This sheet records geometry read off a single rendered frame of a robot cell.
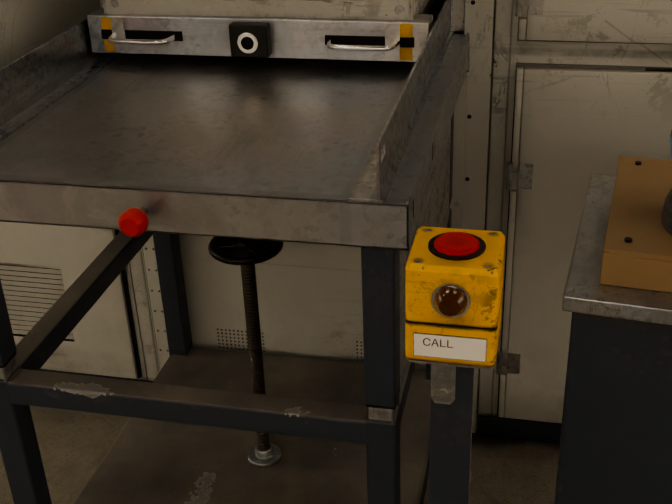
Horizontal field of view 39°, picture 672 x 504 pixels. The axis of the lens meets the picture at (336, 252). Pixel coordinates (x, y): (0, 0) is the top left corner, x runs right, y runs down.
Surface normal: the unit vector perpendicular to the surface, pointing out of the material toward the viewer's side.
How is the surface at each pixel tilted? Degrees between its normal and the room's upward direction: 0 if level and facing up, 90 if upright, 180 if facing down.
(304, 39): 90
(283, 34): 90
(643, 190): 1
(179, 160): 0
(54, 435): 0
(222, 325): 90
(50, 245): 90
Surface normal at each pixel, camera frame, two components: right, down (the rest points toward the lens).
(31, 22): 0.94, 0.14
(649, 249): -0.02, -0.88
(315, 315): -0.22, 0.47
